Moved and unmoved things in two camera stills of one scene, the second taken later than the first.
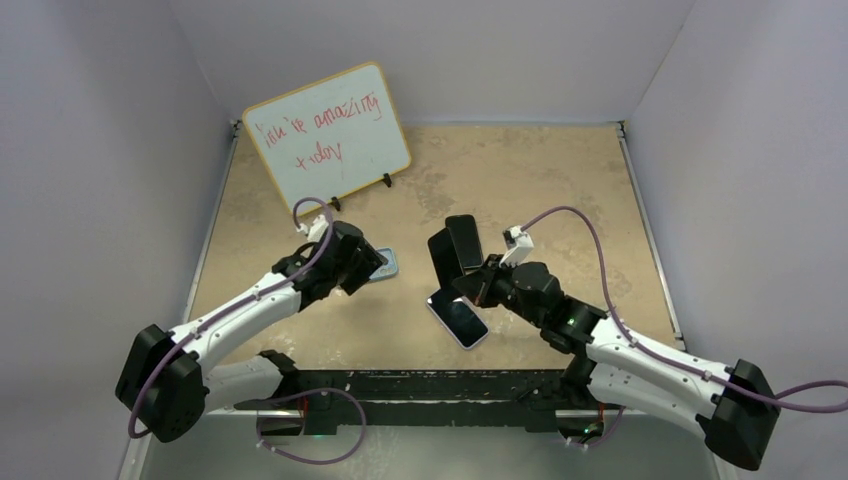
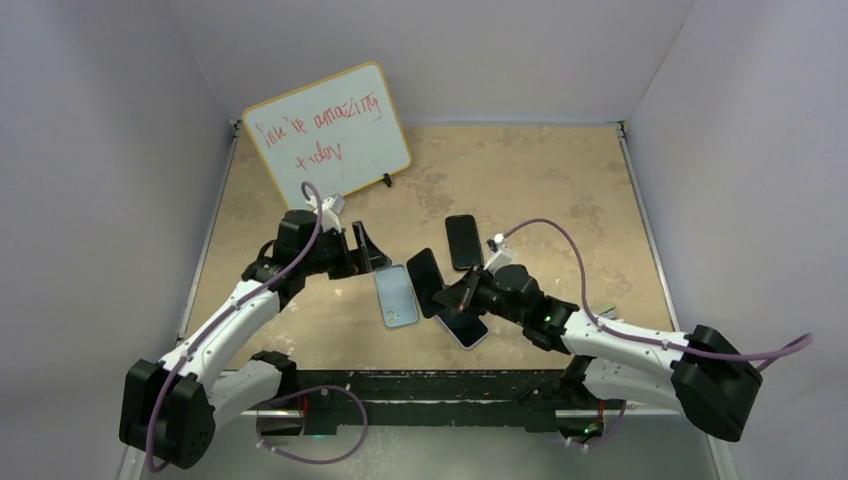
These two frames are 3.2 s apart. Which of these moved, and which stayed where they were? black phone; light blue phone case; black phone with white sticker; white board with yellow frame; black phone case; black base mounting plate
Moved: black phone with white sticker; light blue phone case
Stayed: black phone; black phone case; black base mounting plate; white board with yellow frame
